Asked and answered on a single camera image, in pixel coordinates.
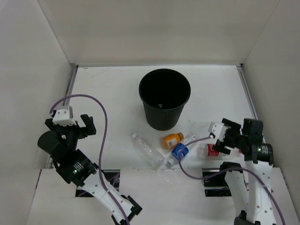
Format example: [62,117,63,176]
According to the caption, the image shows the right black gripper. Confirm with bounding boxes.
[212,118,247,154]

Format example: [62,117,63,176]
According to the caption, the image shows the red label clear bottle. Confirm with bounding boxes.
[197,143,241,160]

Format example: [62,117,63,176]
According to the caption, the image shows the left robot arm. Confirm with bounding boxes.
[37,114,142,225]

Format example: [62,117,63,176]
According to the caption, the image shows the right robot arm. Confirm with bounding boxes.
[209,119,286,225]

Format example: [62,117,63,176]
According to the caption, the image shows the black plastic waste bin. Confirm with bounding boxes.
[138,68,191,131]

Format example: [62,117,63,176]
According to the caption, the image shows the blue label water bottle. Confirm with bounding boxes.
[167,131,198,166]

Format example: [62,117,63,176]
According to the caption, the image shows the orange juice bottle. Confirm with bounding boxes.
[161,133,184,150]

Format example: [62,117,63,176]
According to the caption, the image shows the clear unlabelled plastic bottle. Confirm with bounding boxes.
[131,133,165,169]

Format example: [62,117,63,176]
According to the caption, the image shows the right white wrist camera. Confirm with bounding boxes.
[209,122,229,142]

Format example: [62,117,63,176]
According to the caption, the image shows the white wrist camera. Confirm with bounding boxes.
[209,122,229,142]
[52,105,76,126]

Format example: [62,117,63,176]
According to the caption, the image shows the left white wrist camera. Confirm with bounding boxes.
[52,105,76,126]

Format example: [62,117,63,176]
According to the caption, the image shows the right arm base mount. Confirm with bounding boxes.
[202,172,232,197]

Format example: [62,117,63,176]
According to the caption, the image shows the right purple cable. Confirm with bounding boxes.
[178,133,286,225]

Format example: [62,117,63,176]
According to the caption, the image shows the purple cable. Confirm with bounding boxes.
[178,133,286,225]
[49,94,131,225]

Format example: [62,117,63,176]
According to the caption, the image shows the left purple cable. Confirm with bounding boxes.
[49,94,131,225]

